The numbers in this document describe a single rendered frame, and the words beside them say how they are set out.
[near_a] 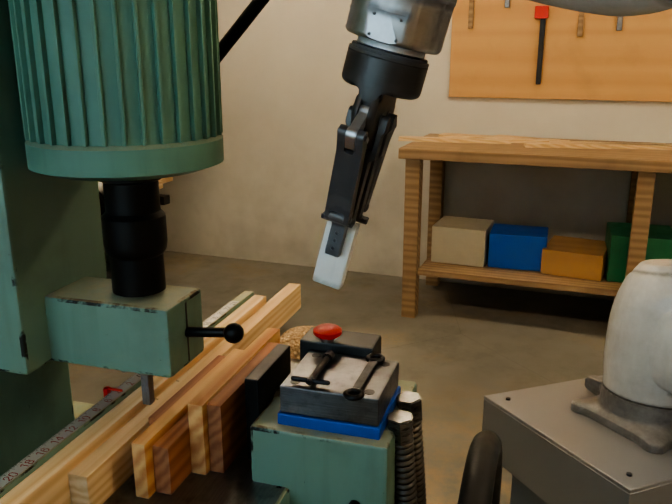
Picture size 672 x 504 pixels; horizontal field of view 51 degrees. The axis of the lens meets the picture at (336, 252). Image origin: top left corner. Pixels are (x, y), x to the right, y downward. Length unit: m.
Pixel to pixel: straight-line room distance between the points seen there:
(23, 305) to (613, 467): 0.83
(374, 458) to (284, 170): 3.72
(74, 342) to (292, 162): 3.61
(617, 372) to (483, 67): 2.84
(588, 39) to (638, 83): 0.33
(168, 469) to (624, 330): 0.77
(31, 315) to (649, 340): 0.88
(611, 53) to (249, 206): 2.23
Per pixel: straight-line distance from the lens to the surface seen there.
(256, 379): 0.70
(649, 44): 3.86
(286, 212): 4.37
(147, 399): 0.77
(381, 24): 0.63
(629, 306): 1.20
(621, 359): 1.23
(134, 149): 0.61
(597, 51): 3.86
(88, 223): 0.80
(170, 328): 0.69
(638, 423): 1.24
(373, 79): 0.63
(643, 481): 1.13
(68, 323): 0.74
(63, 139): 0.63
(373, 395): 0.66
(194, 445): 0.73
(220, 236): 4.62
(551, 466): 1.21
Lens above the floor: 1.30
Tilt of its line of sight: 16 degrees down
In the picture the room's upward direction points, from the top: straight up
